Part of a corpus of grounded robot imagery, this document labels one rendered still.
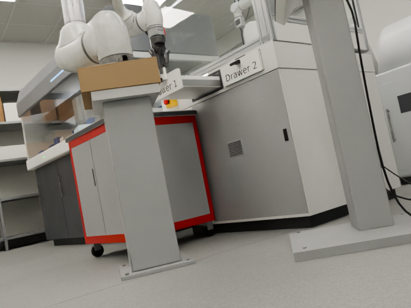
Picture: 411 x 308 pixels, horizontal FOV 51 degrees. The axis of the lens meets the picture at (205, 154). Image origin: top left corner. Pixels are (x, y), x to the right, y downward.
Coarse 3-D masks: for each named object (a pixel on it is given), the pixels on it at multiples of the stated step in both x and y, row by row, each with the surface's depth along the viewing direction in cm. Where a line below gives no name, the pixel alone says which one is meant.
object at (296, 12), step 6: (270, 0) 218; (300, 0) 235; (270, 6) 217; (300, 6) 234; (348, 6) 268; (294, 12) 230; (300, 12) 233; (348, 12) 266; (354, 12) 271; (348, 18) 265
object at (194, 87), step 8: (184, 80) 225; (192, 80) 229; (200, 80) 233; (208, 80) 236; (216, 80) 240; (184, 88) 228; (192, 88) 232; (200, 88) 236; (208, 88) 239; (216, 88) 243; (168, 96) 240; (176, 96) 244; (184, 96) 248; (192, 96) 252; (200, 96) 256
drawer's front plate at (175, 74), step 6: (174, 72) 224; (168, 78) 228; (174, 78) 224; (180, 78) 222; (162, 84) 233; (168, 84) 229; (174, 84) 225; (180, 84) 221; (174, 90) 225; (162, 96) 234
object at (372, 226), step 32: (320, 0) 155; (320, 32) 154; (320, 64) 158; (352, 64) 152; (352, 96) 152; (352, 128) 151; (352, 160) 151; (352, 192) 150; (384, 192) 149; (352, 224) 162; (384, 224) 148; (320, 256) 137
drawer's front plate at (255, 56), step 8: (248, 56) 221; (256, 56) 217; (240, 64) 226; (248, 64) 222; (256, 64) 218; (224, 72) 236; (232, 72) 231; (248, 72) 222; (256, 72) 218; (224, 80) 236; (232, 80) 232; (240, 80) 229
